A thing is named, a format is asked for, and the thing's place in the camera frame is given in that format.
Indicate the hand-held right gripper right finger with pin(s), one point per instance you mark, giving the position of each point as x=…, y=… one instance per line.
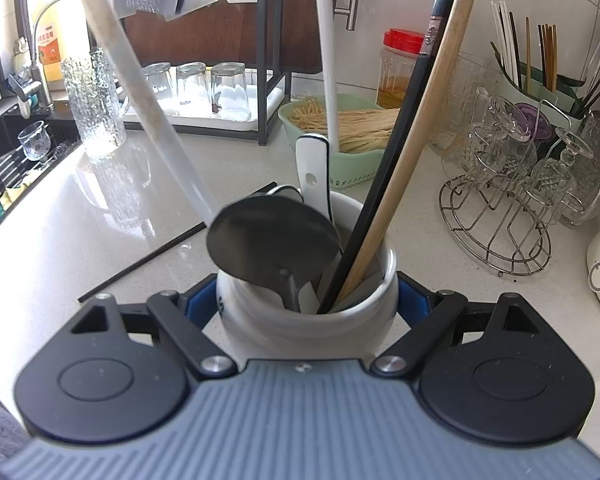
x=414, y=302

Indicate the small curved chrome faucet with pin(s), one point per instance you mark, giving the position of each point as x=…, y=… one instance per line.
x=45, y=10

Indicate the bundle of assorted chopsticks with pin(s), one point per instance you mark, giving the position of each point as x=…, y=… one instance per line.
x=527, y=50

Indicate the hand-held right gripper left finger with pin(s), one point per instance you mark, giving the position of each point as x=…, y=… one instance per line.
x=202, y=302

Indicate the green plastic basket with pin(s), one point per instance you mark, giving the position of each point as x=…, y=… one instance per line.
x=352, y=170

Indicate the textured glass mug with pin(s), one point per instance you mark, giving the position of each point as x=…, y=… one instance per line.
x=95, y=110

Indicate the tall chrome faucet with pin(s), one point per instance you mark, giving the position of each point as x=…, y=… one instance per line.
x=22, y=10

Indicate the white drip tray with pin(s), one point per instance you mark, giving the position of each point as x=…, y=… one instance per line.
x=270, y=107

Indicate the plastic jar red lid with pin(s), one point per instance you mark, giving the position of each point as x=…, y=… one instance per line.
x=395, y=75

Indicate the dark ladle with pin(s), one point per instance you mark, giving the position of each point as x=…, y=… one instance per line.
x=570, y=81

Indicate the tall textured glass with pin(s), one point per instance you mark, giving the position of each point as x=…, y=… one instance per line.
x=460, y=105

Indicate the black metal dish rack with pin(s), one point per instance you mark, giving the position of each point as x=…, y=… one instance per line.
x=265, y=60

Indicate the black kitchen sink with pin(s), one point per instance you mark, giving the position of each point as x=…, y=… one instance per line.
x=10, y=170

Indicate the yellow oil bottle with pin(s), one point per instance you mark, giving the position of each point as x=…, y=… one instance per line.
x=50, y=50

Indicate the clear drinking glass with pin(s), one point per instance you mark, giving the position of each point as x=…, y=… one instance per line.
x=194, y=87
x=161, y=87
x=230, y=90

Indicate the green utensil holder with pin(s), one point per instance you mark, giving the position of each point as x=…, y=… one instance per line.
x=545, y=97

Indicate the dried noodles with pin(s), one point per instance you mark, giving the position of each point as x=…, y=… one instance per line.
x=365, y=127

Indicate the white ceramic mug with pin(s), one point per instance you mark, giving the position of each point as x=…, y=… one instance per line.
x=305, y=332

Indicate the wooden chopstick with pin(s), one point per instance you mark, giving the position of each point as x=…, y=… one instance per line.
x=414, y=147

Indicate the white ceramic spoon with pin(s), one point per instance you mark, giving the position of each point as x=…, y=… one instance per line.
x=312, y=160

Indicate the glass goblet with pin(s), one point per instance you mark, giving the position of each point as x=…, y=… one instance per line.
x=557, y=180
x=500, y=130

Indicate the yellow cloth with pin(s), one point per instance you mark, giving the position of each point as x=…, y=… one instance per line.
x=10, y=195

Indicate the grey cloth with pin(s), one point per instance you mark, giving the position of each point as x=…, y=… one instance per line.
x=0, y=430

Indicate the wooden cutting board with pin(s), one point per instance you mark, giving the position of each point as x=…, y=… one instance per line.
x=230, y=35

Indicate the small stemmed glass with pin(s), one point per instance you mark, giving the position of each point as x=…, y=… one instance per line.
x=34, y=140

